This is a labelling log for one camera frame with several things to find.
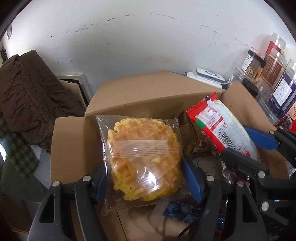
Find white device on table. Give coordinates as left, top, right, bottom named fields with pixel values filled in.
left=185, top=68, right=230, bottom=89

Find red gold snack bag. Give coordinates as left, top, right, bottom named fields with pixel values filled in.
left=218, top=160, right=238, bottom=214

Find plaid green cloth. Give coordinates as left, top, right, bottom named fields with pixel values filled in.
left=1, top=113, right=39, bottom=180

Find brown jacket on chair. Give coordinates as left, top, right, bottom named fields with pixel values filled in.
left=1, top=50, right=85, bottom=145

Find brown label jar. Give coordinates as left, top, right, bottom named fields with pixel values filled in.
left=260, top=48, right=287, bottom=87

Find wall picture frame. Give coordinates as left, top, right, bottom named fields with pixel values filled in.
left=6, top=25, right=13, bottom=40

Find waffle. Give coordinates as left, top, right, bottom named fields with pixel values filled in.
left=95, top=115, right=190, bottom=216

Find blue cookie tube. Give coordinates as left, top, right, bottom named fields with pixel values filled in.
left=162, top=200, right=226, bottom=224

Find nutritious cereal bag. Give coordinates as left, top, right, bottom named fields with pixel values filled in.
left=185, top=121, right=219, bottom=155

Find brown cardboard box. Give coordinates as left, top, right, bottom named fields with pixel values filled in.
left=51, top=71, right=288, bottom=240

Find red white snack packet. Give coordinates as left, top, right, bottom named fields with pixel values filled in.
left=186, top=92, right=259, bottom=161

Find black label nut jar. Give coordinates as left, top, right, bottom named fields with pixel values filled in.
left=241, top=48, right=264, bottom=79

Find clear jar brown contents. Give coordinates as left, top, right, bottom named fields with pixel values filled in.
left=230, top=66, right=259, bottom=98

